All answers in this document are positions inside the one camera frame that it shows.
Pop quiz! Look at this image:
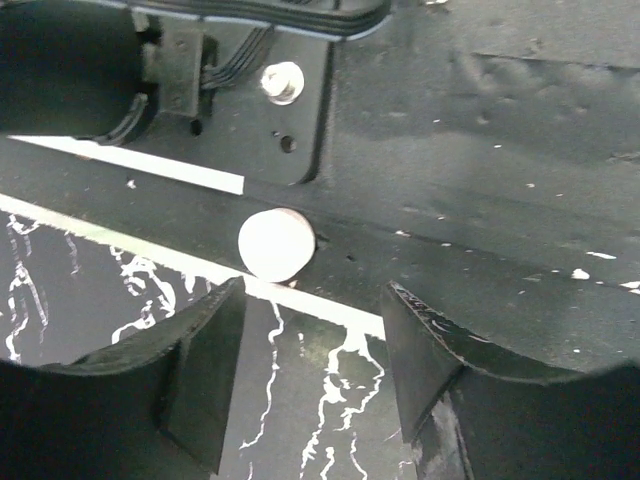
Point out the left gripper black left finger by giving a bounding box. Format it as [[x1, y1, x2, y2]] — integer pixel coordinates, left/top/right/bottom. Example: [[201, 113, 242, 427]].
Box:
[[1, 277, 246, 479]]

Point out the silver base bolt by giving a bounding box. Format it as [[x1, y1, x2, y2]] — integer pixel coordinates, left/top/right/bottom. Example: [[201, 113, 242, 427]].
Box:
[[260, 61, 305, 106]]

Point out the small white bottle cap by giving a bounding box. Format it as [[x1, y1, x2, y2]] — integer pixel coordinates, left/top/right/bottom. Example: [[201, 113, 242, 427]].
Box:
[[237, 208, 316, 283]]

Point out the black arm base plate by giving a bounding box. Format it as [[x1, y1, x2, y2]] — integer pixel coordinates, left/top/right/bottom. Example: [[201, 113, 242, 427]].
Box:
[[1, 1, 639, 371]]

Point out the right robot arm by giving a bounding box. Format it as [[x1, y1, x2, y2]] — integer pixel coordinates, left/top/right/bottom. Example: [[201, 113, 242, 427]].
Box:
[[1, 1, 153, 144]]

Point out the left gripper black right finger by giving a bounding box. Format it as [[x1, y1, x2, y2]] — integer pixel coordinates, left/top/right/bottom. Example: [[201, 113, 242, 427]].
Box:
[[381, 282, 639, 479]]

